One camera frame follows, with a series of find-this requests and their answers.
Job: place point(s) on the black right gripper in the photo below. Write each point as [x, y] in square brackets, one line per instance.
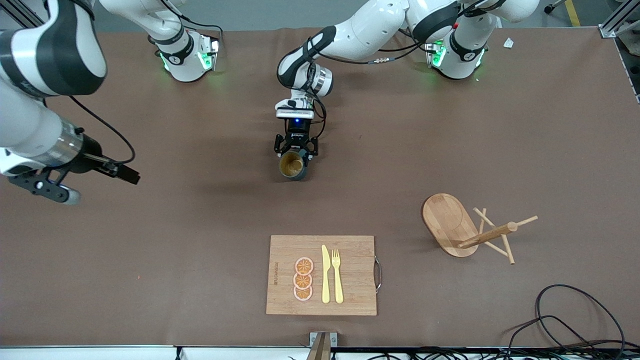
[90, 150]

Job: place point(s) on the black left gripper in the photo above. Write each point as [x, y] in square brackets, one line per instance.
[296, 135]

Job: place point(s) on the dark teal ribbed cup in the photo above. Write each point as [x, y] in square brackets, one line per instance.
[292, 167]

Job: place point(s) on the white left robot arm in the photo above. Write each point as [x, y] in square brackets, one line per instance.
[370, 30]

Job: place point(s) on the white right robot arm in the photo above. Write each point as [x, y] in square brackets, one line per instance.
[30, 125]

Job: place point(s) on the table cover sheet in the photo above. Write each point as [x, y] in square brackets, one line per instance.
[320, 210]

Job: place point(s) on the orange slice toy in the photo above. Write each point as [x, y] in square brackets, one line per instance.
[304, 266]

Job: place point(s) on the yellow plastic knife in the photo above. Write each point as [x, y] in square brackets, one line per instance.
[325, 280]

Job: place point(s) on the yellow plastic fork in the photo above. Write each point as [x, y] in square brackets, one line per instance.
[338, 285]

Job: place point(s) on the bamboo cutting board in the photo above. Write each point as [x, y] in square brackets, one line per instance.
[355, 280]

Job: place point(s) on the wooden mug tree stand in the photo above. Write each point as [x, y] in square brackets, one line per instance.
[442, 220]

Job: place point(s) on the small white paper scrap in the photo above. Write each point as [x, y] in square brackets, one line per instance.
[508, 43]

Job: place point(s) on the black caster wheel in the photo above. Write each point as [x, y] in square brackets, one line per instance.
[550, 8]

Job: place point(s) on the aluminium frame profile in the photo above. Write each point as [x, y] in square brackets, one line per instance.
[22, 15]
[612, 27]

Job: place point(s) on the aluminium profile bracket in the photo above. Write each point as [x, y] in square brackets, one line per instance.
[323, 345]

